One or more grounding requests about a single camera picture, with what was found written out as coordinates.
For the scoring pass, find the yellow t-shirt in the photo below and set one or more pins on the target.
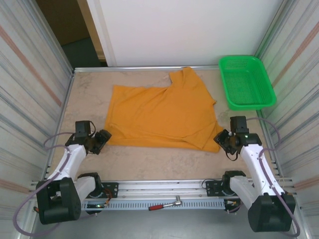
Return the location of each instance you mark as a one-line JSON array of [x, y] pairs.
[[162, 112]]

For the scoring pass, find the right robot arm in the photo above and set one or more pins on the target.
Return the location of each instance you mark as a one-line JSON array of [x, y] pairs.
[[259, 169]]

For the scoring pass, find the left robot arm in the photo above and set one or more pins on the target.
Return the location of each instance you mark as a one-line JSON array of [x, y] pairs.
[[72, 159]]

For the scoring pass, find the green plastic basket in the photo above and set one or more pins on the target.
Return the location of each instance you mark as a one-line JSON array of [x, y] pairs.
[[249, 82]]

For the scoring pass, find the brown wooden door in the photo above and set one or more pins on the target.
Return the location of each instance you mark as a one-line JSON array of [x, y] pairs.
[[62, 20]]

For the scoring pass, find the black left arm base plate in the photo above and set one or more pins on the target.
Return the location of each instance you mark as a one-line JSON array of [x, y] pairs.
[[112, 190]]

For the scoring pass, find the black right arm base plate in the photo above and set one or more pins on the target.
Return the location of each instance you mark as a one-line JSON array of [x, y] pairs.
[[211, 189]]

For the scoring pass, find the aluminium table edge rail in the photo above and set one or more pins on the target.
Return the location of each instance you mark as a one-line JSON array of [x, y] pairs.
[[124, 69]]

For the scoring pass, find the aluminium mounting rail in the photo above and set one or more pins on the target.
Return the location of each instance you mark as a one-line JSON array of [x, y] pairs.
[[162, 190]]

